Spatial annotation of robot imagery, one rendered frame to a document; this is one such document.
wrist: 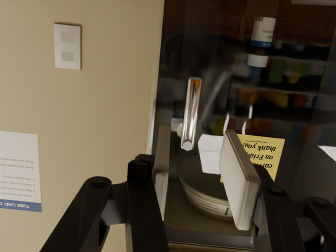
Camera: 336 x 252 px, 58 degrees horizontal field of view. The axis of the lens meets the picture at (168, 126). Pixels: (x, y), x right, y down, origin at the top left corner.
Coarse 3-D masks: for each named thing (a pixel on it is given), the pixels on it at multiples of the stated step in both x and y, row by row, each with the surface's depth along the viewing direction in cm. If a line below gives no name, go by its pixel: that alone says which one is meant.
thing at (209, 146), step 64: (192, 0) 36; (256, 0) 35; (320, 0) 35; (192, 64) 38; (256, 64) 38; (320, 64) 38; (256, 128) 41; (320, 128) 40; (192, 192) 44; (320, 192) 44
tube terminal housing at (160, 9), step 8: (160, 0) 37; (160, 8) 37; (160, 16) 37; (160, 24) 38; (160, 32) 38; (152, 72) 40; (152, 80) 40; (152, 88) 40; (152, 96) 41; (152, 104) 41; (176, 248) 49; (184, 248) 49; (192, 248) 49; (200, 248) 49; (208, 248) 49; (216, 248) 49; (224, 248) 49
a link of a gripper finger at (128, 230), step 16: (144, 160) 14; (128, 176) 14; (144, 176) 14; (128, 192) 13; (144, 192) 13; (128, 208) 12; (144, 208) 12; (128, 224) 12; (144, 224) 11; (160, 224) 11; (128, 240) 12; (144, 240) 10; (160, 240) 10
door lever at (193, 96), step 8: (192, 80) 34; (200, 80) 34; (192, 88) 34; (200, 88) 34; (192, 96) 34; (192, 104) 35; (184, 112) 35; (192, 112) 35; (184, 120) 35; (192, 120) 35; (184, 128) 36; (192, 128) 36; (184, 136) 36; (192, 136) 36; (184, 144) 36; (192, 144) 36
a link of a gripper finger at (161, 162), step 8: (160, 128) 20; (168, 128) 20; (160, 136) 18; (168, 136) 19; (160, 144) 17; (168, 144) 18; (160, 152) 16; (168, 152) 17; (160, 160) 15; (168, 160) 16; (160, 168) 15; (168, 168) 15; (160, 176) 14; (160, 184) 15; (160, 192) 15; (160, 200) 15; (160, 208) 15
